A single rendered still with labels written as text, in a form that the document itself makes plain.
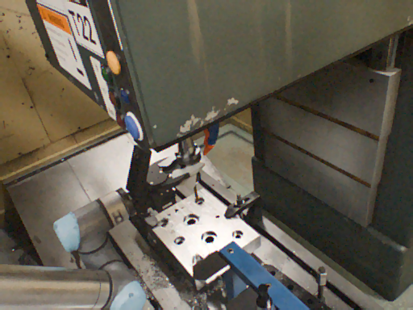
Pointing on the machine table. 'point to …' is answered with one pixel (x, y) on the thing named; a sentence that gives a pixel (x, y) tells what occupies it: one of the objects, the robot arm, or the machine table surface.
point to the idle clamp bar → (297, 289)
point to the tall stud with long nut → (321, 282)
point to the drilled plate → (219, 226)
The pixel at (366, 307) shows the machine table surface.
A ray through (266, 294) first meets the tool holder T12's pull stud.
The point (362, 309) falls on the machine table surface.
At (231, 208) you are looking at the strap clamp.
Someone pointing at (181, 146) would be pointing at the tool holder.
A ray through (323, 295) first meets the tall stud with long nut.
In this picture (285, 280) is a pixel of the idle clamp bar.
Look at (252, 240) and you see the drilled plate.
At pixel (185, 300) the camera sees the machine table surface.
